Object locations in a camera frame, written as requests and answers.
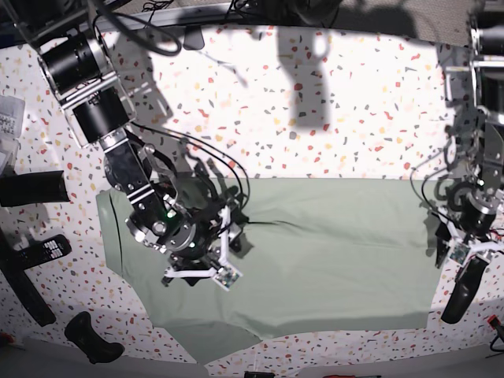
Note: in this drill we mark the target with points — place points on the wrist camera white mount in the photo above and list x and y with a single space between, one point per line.
463 246
207 257

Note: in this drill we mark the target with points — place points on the black game controller grip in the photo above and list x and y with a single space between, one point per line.
80 332

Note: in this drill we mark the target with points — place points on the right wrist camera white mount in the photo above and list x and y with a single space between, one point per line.
207 257

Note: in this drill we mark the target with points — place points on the clear plastic parts box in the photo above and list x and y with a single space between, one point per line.
12 115

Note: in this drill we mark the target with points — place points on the long black bar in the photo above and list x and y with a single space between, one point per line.
24 289

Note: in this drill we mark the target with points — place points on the red handled screwdriver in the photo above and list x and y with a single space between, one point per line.
350 375

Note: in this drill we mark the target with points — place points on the small black box bottom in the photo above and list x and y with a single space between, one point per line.
254 374

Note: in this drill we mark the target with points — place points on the light green T-shirt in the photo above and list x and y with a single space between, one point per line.
317 255

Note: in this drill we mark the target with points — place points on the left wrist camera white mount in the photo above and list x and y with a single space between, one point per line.
463 246

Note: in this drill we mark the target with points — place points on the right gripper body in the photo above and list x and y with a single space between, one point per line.
185 234

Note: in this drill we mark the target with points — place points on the black curved handle right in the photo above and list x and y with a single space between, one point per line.
461 297

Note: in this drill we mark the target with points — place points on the black cylindrical roll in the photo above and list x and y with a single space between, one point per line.
32 188

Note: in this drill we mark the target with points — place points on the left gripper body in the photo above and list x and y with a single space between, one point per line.
477 210

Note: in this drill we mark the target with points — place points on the black TV remote control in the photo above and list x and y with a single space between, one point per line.
42 252

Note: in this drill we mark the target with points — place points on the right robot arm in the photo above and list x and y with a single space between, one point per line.
76 64

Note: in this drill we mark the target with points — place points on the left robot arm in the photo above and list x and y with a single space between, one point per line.
474 154

